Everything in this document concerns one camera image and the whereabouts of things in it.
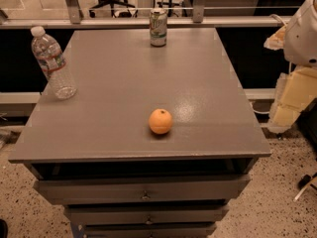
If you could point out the grey drawer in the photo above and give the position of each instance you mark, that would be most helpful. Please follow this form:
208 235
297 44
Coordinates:
161 230
130 190
147 214

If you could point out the metal window railing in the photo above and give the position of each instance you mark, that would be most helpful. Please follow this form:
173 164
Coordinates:
68 14

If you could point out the clear plastic water bottle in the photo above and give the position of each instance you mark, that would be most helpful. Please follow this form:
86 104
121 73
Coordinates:
53 64

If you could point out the top grey drawer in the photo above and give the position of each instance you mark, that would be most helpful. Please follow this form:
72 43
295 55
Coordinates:
130 190

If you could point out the bottom grey drawer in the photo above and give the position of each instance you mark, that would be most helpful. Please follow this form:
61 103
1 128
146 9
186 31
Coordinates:
161 230

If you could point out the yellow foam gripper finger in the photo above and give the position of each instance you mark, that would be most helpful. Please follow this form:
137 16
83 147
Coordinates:
293 93
276 41

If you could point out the orange fruit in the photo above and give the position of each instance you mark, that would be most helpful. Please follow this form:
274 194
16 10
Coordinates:
160 121

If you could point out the green white soda can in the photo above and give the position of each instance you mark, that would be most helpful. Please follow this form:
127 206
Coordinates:
158 27

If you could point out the middle grey drawer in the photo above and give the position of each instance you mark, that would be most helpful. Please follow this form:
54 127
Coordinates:
147 214

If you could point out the black office chair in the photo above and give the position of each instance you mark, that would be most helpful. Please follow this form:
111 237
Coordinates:
130 10

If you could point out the grey drawer cabinet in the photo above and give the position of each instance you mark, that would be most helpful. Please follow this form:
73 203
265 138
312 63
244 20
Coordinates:
103 131

